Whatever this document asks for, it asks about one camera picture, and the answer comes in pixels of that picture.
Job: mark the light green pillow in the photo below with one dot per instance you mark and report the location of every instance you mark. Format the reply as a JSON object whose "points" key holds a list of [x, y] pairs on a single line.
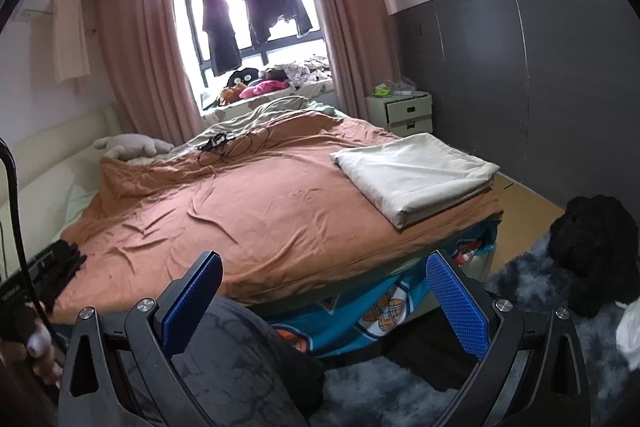
{"points": [[77, 202]]}

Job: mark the cream hanging towel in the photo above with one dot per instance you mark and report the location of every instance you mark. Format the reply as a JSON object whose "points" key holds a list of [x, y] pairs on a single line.
{"points": [[70, 54]]}

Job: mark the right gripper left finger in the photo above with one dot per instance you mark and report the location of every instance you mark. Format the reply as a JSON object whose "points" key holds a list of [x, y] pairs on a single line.
{"points": [[153, 331]]}

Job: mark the cream padded headboard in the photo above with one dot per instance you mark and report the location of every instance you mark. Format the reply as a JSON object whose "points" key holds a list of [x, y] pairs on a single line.
{"points": [[49, 163]]}

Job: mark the grey plush toy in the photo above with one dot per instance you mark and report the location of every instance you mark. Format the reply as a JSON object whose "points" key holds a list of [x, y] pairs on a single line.
{"points": [[132, 146]]}

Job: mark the left pink curtain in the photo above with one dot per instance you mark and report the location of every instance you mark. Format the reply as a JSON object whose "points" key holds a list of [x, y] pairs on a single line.
{"points": [[140, 48]]}

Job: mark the blue cartoon bed sheet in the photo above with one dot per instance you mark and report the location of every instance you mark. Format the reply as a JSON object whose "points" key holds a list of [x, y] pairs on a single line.
{"points": [[355, 313]]}

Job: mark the right pink curtain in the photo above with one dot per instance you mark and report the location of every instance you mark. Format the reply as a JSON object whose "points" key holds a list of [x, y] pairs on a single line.
{"points": [[362, 50]]}

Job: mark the dark grey wardrobe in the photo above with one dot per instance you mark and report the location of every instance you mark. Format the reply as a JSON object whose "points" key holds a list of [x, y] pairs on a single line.
{"points": [[546, 89]]}

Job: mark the black penguin plush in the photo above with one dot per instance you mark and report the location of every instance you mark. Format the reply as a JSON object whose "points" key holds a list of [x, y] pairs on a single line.
{"points": [[245, 75]]}

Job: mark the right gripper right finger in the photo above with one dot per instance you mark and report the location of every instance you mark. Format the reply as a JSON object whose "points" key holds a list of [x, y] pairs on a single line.
{"points": [[530, 370]]}

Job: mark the black clothes on bed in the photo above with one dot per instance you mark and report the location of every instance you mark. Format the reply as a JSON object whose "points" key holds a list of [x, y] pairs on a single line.
{"points": [[53, 269]]}

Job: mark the cream white zip jacket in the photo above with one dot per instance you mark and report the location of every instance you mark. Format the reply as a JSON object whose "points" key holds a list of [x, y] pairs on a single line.
{"points": [[414, 178]]}

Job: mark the white bedside drawer cabinet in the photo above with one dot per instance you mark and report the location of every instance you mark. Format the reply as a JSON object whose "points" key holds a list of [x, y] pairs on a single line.
{"points": [[403, 115]]}

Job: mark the pink cloth on sill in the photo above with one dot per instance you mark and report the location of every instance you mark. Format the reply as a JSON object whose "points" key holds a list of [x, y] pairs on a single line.
{"points": [[262, 88]]}

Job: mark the black fluffy item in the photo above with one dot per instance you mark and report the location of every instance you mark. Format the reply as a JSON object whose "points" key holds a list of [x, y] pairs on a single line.
{"points": [[597, 240]]}

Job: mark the dark hanging coat left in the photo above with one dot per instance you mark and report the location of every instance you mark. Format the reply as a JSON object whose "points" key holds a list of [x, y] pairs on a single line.
{"points": [[224, 53]]}

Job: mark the brown bed blanket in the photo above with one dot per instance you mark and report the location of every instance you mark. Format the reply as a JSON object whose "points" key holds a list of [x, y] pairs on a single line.
{"points": [[282, 216]]}

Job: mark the pink curtain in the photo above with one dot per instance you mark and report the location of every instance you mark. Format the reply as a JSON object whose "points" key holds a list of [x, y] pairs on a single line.
{"points": [[140, 48], [362, 50]]}

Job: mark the dark hanging clothes group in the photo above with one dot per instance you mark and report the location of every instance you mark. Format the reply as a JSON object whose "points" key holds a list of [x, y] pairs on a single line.
{"points": [[262, 15]]}

